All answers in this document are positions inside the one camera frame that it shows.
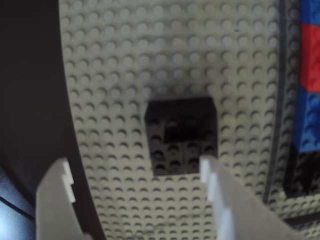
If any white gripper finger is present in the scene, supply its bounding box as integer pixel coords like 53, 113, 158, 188
36, 157, 94, 240
199, 154, 313, 240

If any blue Lego cube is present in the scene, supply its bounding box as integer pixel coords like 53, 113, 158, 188
292, 87, 320, 154
301, 0, 320, 25

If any red Lego cube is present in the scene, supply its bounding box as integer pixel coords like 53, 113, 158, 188
299, 23, 320, 94

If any gray Lego baseplate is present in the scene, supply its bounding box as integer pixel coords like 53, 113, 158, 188
58, 0, 320, 240

